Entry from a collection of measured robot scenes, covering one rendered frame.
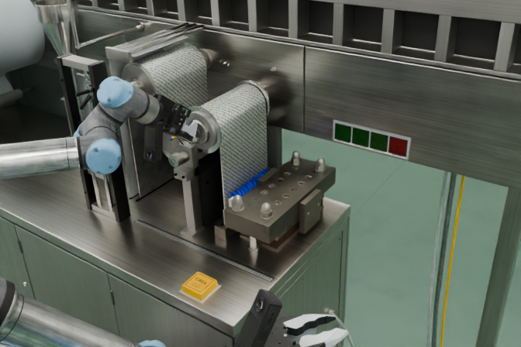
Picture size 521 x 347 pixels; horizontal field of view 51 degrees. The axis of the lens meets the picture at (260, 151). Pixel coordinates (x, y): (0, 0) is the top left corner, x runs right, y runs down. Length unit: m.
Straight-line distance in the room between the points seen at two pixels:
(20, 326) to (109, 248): 0.89
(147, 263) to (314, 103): 0.71
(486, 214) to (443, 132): 2.08
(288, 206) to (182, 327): 0.46
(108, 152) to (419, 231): 2.44
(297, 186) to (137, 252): 0.53
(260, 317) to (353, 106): 0.93
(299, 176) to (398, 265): 1.43
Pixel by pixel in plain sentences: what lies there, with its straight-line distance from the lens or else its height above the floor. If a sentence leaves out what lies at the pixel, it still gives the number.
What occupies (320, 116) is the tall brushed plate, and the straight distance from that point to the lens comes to 1.76.
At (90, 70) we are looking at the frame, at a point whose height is 1.42.
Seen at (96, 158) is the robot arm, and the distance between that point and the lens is 1.24.
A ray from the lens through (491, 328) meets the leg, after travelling 2.13.
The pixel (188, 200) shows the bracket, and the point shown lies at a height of 1.02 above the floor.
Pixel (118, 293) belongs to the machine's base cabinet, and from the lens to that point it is 1.84.
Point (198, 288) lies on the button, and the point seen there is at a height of 0.92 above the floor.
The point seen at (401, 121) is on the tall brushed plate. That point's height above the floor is 1.26.
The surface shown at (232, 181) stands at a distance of 1.71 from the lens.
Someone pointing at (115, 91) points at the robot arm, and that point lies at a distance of 1.33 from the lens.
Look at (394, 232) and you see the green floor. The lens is 3.35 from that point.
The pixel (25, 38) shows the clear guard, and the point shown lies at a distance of 2.37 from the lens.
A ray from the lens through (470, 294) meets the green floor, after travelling 3.03.
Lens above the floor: 1.93
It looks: 27 degrees down
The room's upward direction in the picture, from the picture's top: 2 degrees counter-clockwise
